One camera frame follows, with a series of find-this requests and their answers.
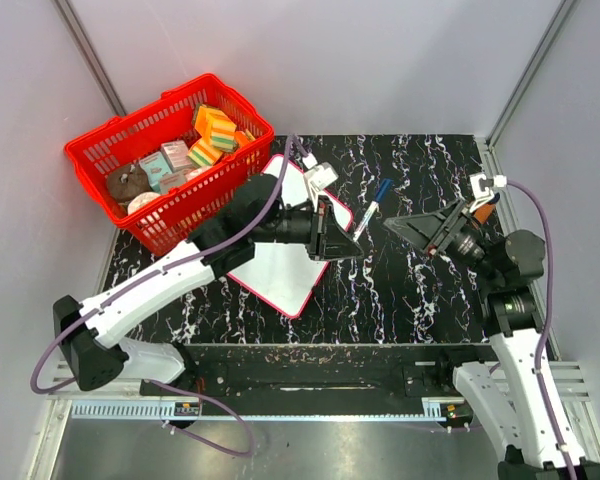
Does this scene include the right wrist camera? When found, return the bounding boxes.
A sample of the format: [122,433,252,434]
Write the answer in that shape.
[469,173,508,213]

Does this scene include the striped sponge lower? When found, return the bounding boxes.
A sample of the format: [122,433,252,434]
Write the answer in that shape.
[187,138,224,167]

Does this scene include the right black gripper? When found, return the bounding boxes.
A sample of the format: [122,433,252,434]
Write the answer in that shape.
[384,195,501,283]

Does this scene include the blue capped whiteboard marker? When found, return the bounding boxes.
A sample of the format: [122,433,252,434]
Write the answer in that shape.
[353,178,393,242]

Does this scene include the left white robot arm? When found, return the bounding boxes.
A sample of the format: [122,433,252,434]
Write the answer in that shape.
[53,174,363,396]

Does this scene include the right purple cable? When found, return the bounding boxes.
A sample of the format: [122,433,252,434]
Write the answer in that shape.
[504,179,579,480]

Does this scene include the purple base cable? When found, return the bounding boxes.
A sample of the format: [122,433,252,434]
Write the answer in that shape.
[149,379,256,459]

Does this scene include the red plastic shopping basket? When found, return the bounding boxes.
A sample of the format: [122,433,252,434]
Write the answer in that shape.
[64,73,274,256]

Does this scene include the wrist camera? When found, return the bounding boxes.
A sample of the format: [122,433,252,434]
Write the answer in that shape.
[303,154,338,192]
[469,173,508,213]

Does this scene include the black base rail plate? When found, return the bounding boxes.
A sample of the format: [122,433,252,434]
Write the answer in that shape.
[139,342,481,416]

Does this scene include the pink small box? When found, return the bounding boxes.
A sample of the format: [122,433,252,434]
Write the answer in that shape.
[161,140,194,172]

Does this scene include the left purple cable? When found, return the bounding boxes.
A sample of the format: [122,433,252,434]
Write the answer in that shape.
[29,133,311,396]

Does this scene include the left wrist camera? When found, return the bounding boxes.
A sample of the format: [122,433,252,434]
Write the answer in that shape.
[303,154,338,192]

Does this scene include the striped sponge stack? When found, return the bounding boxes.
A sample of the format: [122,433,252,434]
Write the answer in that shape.
[192,104,237,152]

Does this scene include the pink box lower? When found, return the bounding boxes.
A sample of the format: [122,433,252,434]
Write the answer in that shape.
[158,171,188,195]

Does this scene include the pink round pastry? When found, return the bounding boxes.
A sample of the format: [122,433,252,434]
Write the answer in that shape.
[127,191,161,215]

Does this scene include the brown round bread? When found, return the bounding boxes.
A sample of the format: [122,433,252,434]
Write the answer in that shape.
[106,163,151,203]

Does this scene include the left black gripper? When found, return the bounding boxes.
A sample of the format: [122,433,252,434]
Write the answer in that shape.
[252,195,364,261]

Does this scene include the pink framed whiteboard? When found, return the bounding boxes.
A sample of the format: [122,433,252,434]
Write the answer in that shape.
[227,154,353,319]

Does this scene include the teal small box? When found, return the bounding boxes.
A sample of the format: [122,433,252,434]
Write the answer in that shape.
[138,151,173,193]

